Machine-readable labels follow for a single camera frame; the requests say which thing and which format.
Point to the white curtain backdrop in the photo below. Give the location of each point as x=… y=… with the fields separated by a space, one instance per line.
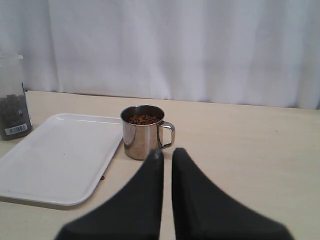
x=252 y=52

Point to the translucent plastic tumbler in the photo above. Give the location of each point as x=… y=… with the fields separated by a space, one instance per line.
x=11 y=78

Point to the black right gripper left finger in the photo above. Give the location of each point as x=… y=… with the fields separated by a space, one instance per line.
x=133 y=213

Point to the white plastic tray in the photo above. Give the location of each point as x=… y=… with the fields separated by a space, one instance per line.
x=60 y=162

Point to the brown kibble in right mug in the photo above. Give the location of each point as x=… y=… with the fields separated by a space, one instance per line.
x=144 y=119

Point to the steel mug right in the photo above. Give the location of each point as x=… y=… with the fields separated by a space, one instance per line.
x=139 y=140

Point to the brown kibble in tumbler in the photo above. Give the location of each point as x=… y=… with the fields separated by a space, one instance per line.
x=15 y=120

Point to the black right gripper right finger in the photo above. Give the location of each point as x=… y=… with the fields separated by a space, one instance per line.
x=202 y=211

